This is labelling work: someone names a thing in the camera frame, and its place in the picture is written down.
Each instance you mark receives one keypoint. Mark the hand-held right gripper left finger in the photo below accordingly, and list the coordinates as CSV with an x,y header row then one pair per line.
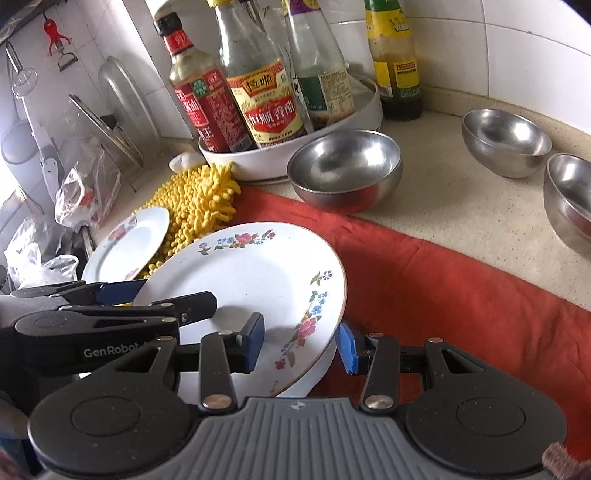
x,y
255,344

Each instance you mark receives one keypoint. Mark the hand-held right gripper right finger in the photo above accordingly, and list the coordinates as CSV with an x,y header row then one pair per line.
x,y
346,350

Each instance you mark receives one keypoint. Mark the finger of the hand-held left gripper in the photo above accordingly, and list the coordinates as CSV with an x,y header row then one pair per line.
x,y
117,291
194,307

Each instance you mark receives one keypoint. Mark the large colourful floral plate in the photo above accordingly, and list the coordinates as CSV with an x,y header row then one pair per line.
x,y
240,286

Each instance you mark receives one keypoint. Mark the pink floral plate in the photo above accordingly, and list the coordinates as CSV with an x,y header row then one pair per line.
x,y
129,240

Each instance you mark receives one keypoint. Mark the stainless steel bowl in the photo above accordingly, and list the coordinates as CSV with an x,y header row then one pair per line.
x,y
572,194
341,157
503,134

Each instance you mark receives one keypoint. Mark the person's right forearm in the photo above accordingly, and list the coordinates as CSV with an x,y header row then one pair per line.
x,y
561,461

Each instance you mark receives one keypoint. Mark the clear plastic bag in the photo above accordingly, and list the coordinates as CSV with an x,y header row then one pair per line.
x,y
32,258
87,189

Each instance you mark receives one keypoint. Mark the yellow chenille cloth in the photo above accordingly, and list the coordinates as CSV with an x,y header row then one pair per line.
x,y
194,203

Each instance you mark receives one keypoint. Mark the red cloth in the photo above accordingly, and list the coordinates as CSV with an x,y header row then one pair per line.
x,y
438,300

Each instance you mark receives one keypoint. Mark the white plastic spatula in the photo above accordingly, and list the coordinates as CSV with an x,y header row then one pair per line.
x,y
50,170

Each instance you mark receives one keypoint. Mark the small white object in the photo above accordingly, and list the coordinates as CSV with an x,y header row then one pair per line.
x,y
184,161

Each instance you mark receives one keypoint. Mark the round glass pot lid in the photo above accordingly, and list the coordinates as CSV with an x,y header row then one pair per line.
x,y
129,92
106,129

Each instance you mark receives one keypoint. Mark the white round tray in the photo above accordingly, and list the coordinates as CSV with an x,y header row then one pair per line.
x,y
268,161

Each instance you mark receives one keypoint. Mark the red label soy sauce bottle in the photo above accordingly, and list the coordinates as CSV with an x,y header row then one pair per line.
x,y
207,106

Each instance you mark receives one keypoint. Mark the yellow cap vinegar bottle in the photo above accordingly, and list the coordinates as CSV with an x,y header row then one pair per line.
x,y
263,101

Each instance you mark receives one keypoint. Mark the metal hanging utensil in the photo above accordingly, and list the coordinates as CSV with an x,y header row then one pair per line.
x,y
23,78

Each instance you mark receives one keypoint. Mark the metal peeler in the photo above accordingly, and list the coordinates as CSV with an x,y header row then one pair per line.
x,y
68,60

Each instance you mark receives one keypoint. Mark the purple label clear bottle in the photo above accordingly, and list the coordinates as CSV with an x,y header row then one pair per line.
x,y
318,69

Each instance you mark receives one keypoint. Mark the yellow label dark bottle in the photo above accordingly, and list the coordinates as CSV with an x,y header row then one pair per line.
x,y
392,69

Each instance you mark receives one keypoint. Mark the red peeler on wall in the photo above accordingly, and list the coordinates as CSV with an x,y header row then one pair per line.
x,y
54,32

